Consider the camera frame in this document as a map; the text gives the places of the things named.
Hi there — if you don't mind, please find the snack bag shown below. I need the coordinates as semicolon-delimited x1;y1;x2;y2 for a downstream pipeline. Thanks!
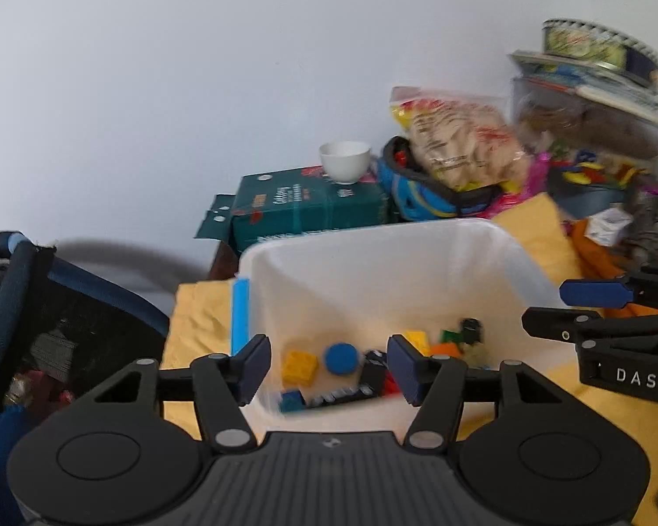
389;86;527;192

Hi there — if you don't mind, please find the small orange-yellow toy brick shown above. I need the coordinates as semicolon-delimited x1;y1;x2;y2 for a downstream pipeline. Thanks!
281;351;320;386

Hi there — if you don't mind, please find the stack of books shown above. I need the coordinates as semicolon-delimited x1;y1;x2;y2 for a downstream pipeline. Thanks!
507;50;658;129

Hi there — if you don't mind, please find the yellow cloth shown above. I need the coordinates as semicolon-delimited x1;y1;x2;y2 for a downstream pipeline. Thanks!
161;193;658;526

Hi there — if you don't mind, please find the black toy block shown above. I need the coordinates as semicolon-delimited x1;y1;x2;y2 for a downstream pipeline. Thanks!
362;349;387;392

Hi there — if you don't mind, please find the white plastic storage bin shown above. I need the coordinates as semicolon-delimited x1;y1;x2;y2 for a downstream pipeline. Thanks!
231;218;582;434

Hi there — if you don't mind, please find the orange cloth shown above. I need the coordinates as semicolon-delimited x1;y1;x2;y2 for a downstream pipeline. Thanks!
570;218;642;319

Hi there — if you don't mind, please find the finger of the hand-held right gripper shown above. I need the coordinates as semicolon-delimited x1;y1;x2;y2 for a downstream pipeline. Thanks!
559;262;658;308
521;307;658;344

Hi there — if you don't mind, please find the blue round toy disc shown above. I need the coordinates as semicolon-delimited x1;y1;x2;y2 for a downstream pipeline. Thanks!
325;343;359;376

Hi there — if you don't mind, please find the clear toy package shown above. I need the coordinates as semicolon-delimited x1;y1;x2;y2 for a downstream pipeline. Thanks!
512;79;658;214

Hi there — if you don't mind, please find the bright yellow toy brick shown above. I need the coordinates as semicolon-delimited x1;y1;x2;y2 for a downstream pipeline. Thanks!
403;330;431;357

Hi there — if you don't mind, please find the dark blue mesh bag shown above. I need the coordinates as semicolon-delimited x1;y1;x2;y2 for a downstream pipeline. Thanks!
0;233;171;526

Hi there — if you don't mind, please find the dark wooden desk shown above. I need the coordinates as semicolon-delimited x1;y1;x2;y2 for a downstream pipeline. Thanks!
208;238;242;283

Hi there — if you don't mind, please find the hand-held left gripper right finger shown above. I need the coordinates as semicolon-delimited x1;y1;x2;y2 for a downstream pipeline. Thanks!
386;334;579;455

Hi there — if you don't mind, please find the round printed tin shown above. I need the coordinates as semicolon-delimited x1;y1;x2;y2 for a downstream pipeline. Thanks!
543;18;658;89

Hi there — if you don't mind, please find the pink cellophane wrap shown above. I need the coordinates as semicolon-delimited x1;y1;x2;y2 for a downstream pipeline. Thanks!
488;153;554;214

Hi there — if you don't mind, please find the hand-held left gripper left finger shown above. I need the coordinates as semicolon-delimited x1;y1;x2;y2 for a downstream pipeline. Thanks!
79;334;272;455

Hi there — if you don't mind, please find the teal cardboard box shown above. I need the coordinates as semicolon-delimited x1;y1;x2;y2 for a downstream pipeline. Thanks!
194;166;393;256

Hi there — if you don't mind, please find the white bowl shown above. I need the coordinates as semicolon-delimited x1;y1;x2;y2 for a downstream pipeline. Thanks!
319;141;372;184

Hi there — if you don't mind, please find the grey strap bag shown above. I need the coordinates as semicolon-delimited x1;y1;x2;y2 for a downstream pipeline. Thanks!
625;192;658;264

